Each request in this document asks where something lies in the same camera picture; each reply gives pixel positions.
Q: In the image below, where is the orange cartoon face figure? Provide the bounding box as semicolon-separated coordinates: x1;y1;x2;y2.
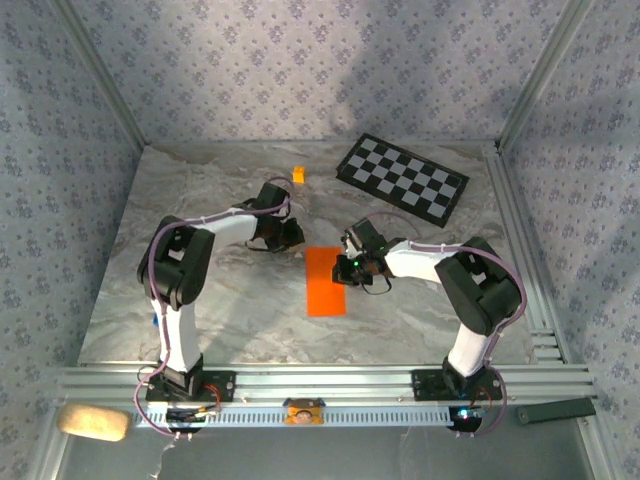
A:
282;397;326;427

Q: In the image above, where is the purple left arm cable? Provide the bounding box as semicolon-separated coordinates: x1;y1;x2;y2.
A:
132;176;295;442

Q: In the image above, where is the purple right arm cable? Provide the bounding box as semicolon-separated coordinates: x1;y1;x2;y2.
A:
367;211;529;441

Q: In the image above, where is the black and white checkerboard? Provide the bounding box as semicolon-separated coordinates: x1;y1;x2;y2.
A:
334;132;471;230

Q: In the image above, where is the aluminium side rail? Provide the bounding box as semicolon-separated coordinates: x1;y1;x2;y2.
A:
481;149;569;366

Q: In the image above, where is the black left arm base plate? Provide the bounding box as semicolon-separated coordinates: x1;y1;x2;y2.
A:
145;370;237;403

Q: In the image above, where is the long aluminium mounting rail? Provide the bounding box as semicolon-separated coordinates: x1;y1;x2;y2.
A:
53;363;599;407

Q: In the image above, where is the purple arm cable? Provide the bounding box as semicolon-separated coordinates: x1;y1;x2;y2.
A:
367;211;529;441
132;176;295;442

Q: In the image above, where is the slotted grey cable duct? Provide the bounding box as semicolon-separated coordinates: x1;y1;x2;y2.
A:
130;405;484;429

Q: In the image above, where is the orange paper sheet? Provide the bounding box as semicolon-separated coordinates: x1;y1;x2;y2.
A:
305;246;347;318

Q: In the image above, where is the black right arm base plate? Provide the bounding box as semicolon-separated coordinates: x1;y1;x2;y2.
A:
411;368;504;402

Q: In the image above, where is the black flat bar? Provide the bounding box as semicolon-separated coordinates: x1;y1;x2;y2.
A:
516;398;598;426

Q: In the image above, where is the aluminium frame post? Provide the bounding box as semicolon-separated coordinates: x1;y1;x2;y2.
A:
49;0;152;150
494;0;599;154

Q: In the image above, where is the beige sponge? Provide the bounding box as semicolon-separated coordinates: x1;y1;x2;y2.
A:
55;402;133;443

